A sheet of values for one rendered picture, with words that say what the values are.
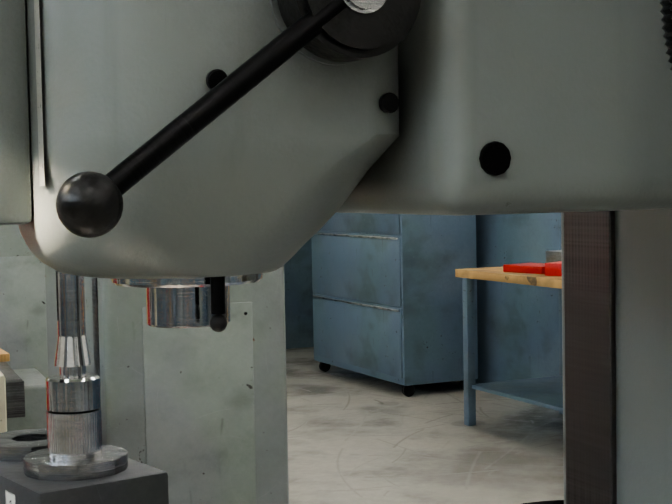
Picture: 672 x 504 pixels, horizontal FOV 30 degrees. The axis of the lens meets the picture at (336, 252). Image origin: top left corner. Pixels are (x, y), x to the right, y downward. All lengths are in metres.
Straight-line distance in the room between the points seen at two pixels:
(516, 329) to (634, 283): 7.12
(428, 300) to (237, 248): 7.40
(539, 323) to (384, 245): 1.12
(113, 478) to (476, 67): 0.57
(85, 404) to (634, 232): 0.48
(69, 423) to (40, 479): 0.05
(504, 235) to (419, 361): 0.98
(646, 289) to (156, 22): 0.47
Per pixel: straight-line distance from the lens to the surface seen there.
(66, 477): 1.10
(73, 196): 0.56
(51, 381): 1.11
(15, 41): 0.68
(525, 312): 7.98
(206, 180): 0.63
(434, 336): 8.10
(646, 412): 0.97
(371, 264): 8.31
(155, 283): 0.68
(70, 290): 1.11
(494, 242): 8.24
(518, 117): 0.68
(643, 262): 0.95
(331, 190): 0.67
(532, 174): 0.68
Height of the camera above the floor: 1.36
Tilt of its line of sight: 3 degrees down
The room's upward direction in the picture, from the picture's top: 1 degrees counter-clockwise
